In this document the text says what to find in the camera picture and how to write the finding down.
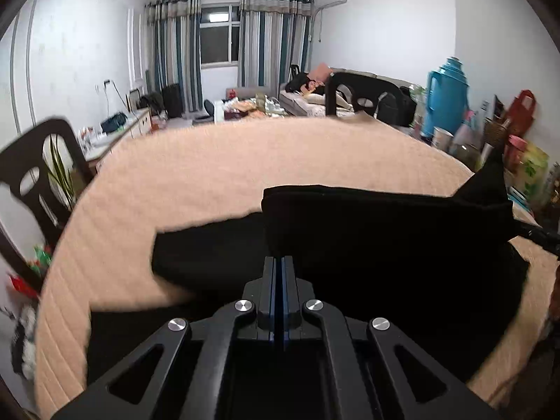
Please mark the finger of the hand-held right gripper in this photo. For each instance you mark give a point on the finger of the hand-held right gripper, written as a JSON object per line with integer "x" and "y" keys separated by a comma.
{"x": 542, "y": 237}

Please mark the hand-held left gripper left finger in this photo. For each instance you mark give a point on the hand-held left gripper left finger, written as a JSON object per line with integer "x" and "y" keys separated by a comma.
{"x": 270, "y": 288}

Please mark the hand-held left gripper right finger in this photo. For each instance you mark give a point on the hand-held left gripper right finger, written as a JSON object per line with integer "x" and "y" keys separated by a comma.
{"x": 287, "y": 288}

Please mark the black pants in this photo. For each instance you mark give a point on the black pants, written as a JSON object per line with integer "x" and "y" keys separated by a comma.
{"x": 372, "y": 245}

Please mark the green printed packet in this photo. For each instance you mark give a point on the green printed packet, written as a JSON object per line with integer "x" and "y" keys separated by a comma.
{"x": 536, "y": 168}

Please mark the pink cup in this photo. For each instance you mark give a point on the pink cup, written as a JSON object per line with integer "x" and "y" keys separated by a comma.
{"x": 517, "y": 148}

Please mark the red bag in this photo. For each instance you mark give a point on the red bag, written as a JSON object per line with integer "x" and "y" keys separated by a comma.
{"x": 523, "y": 109}

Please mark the white cup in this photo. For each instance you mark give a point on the white cup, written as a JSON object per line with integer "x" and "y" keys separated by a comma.
{"x": 442, "y": 138}

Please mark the peach quilted table cover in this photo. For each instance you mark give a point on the peach quilted table cover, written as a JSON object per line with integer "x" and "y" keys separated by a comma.
{"x": 175, "y": 175}

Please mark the blue thermos jug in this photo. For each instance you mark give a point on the blue thermos jug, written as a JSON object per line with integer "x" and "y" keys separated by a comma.
{"x": 450, "y": 96}

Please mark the cluttered coffee table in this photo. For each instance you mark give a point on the cluttered coffee table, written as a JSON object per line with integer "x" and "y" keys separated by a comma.
{"x": 245, "y": 107}

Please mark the black backpack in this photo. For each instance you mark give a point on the black backpack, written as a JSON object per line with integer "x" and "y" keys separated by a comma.
{"x": 396, "y": 109}

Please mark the black clothes pile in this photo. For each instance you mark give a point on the black clothes pile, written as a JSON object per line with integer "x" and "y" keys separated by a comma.
{"x": 302, "y": 82}

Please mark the white cabinet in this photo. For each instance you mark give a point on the white cabinet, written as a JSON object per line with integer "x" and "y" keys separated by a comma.
{"x": 135, "y": 124}

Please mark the black suitcase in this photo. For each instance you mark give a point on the black suitcase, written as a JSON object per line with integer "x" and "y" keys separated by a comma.
{"x": 171, "y": 100}

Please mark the black plastic chair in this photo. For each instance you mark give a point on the black plastic chair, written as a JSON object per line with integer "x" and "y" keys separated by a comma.
{"x": 350, "y": 81}
{"x": 48, "y": 140}

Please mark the pink pillow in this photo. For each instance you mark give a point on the pink pillow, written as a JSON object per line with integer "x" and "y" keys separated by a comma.
{"x": 320, "y": 72}

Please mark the black bag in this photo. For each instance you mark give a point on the black bag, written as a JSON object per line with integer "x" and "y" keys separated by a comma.
{"x": 149, "y": 101}

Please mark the dark handbag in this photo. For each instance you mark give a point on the dark handbag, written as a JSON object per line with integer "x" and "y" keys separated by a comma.
{"x": 114, "y": 122}

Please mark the green potted plant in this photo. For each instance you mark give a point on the green potted plant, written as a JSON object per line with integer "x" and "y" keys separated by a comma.
{"x": 61, "y": 175}

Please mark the striped curtain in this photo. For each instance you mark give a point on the striped curtain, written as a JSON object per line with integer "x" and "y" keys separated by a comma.
{"x": 175, "y": 52}
{"x": 271, "y": 43}

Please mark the red packet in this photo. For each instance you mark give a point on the red packet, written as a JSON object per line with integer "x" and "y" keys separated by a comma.
{"x": 22, "y": 282}

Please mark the window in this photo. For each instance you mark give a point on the window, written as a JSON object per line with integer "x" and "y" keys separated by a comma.
{"x": 218, "y": 39}

